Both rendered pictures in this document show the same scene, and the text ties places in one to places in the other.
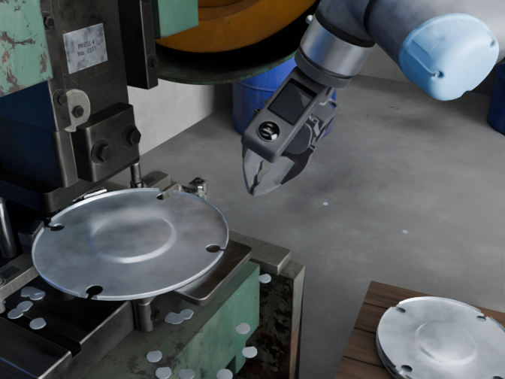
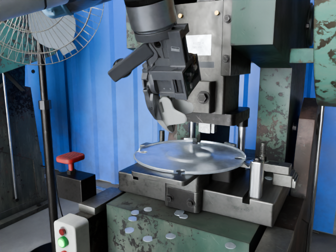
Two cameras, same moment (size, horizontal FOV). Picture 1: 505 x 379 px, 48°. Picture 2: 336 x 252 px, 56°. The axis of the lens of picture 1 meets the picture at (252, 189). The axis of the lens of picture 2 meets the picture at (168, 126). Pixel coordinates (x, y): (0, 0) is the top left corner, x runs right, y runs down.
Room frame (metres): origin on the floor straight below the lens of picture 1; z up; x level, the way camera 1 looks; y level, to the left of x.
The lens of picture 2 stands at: (0.66, -0.61, 1.02)
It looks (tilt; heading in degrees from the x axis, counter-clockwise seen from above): 11 degrees down; 90
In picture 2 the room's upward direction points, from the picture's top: straight up
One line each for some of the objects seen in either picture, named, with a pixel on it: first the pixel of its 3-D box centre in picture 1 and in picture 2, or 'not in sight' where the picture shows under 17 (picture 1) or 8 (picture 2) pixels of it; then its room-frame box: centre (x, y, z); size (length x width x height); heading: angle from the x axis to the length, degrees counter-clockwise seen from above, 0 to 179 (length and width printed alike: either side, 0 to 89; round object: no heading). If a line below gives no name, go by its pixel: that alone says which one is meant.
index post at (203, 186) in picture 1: (199, 202); (256, 177); (0.87, 0.09, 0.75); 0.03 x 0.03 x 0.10; 61
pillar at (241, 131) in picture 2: not in sight; (241, 135); (0.88, 0.31, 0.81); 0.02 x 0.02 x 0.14
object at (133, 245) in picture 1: (132, 236); (189, 154); (0.71, 0.18, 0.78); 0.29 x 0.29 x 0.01
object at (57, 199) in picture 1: (61, 170); (209, 117); (0.78, 0.30, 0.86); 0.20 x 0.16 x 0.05; 151
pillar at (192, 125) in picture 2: (0, 216); (192, 130); (0.73, 0.39, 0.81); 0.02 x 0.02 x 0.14
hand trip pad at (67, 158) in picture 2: not in sight; (71, 167); (0.38, 0.25, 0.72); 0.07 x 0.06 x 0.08; 61
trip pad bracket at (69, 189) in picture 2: not in sight; (78, 202); (0.39, 0.24, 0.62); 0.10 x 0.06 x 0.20; 151
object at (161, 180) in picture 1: (140, 185); (265, 161); (0.92, 0.21, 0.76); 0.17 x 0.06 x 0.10; 151
